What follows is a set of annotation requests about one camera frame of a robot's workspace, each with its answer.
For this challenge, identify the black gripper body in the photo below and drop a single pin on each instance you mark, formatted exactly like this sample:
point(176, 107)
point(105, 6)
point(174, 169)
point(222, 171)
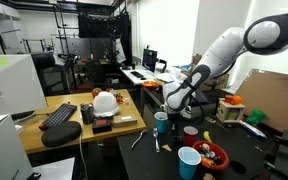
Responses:
point(173, 118)

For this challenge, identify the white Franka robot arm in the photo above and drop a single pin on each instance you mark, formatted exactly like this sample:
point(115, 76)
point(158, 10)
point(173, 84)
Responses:
point(217, 56)

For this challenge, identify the pink doll head toy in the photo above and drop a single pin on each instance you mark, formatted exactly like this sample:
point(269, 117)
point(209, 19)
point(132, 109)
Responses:
point(205, 147)

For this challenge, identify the orange toy in bowl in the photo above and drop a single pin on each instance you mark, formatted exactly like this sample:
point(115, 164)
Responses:
point(207, 161)

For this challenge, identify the red plastic bowl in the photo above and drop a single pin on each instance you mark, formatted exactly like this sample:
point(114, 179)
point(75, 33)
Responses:
point(222, 163)

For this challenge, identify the red plastic cup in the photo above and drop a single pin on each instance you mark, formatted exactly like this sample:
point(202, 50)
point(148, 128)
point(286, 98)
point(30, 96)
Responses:
point(189, 137)

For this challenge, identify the teal plastic cup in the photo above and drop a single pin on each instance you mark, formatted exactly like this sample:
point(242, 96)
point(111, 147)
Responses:
point(160, 125)

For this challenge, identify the tan triangular wood piece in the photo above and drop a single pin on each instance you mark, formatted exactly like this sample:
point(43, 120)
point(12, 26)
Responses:
point(166, 147)

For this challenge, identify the silver spoon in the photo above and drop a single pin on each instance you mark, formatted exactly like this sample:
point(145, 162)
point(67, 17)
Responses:
point(156, 140)

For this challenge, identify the yellow toy banana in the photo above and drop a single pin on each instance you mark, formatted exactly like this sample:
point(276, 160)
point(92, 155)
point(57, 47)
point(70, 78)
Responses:
point(207, 136)

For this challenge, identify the silver fork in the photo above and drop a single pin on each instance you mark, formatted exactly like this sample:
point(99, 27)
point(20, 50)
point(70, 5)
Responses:
point(138, 138)

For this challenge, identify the large light blue cup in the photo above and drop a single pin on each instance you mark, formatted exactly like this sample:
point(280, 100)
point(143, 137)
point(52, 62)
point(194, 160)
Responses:
point(188, 166)

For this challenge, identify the orange plate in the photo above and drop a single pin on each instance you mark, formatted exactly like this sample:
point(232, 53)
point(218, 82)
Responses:
point(149, 84)

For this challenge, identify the white papers pile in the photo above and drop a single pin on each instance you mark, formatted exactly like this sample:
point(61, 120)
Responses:
point(169, 76)

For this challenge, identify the small brown cardboard box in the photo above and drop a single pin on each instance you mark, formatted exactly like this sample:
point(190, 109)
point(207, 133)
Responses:
point(124, 121)

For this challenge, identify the wooden shape sorter box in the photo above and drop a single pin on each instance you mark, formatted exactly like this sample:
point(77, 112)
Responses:
point(230, 113)

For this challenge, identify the white desk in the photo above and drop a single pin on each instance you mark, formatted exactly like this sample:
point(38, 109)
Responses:
point(135, 78)

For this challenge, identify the small black keyboard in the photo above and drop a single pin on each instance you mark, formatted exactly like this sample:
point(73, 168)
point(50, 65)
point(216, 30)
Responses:
point(137, 74)

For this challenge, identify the small colourful desk toys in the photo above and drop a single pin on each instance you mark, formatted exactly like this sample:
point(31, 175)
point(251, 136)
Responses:
point(120, 97)

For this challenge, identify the printed cardboard box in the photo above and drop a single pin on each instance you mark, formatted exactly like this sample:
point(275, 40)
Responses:
point(219, 83)

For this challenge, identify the red toy block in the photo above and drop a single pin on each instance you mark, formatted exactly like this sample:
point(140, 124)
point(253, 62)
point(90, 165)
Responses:
point(228, 98)

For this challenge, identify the open cardboard box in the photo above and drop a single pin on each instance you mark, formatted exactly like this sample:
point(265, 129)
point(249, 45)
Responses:
point(196, 59)

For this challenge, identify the black computer monitor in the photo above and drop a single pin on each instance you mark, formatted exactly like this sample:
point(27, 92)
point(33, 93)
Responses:
point(149, 59)

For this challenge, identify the white dome helmet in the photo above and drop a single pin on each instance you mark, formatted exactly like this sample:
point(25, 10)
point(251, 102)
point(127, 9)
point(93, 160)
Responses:
point(105, 104)

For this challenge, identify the black box with red label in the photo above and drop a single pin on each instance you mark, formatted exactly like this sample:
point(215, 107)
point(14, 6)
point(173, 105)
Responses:
point(101, 126)

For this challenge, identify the white and blue tube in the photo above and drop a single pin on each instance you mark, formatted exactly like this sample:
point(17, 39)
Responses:
point(252, 129)

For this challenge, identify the green plush toy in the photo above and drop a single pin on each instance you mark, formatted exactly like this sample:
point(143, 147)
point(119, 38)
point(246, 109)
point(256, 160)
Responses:
point(256, 116)

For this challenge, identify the black can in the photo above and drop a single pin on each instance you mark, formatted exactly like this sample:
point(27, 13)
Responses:
point(87, 114)

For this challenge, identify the dark office chair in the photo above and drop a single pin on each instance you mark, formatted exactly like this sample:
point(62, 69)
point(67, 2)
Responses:
point(99, 73)

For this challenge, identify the wooden desk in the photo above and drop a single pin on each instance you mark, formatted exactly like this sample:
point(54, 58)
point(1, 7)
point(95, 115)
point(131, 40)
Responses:
point(84, 131)

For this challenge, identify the large brown cardboard board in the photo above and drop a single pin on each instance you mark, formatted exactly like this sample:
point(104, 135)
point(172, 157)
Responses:
point(277, 96)

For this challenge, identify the black cushion pad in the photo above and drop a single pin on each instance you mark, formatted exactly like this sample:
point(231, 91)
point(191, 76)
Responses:
point(61, 134)

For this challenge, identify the black machine with orange part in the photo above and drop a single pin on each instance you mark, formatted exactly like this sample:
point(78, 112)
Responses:
point(287, 156)

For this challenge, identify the black keyboard with orange edge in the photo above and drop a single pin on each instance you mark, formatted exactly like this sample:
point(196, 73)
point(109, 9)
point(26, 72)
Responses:
point(58, 116)

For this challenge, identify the black hanging curtain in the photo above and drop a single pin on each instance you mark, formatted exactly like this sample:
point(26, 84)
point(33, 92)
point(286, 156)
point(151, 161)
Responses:
point(97, 25)

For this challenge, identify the white paper sheet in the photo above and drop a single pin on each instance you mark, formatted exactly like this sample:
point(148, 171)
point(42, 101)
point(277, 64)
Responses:
point(57, 170)

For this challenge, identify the black mesh office chair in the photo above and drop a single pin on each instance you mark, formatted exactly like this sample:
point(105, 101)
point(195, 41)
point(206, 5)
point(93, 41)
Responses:
point(52, 78)

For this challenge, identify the white monitor back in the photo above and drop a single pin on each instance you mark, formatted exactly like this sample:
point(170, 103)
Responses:
point(17, 86)

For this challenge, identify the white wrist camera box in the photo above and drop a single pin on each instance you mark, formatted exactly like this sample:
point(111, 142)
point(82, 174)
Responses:
point(188, 110)

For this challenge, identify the black tripod camera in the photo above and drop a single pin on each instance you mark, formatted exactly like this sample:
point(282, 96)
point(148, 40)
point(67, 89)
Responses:
point(69, 60)

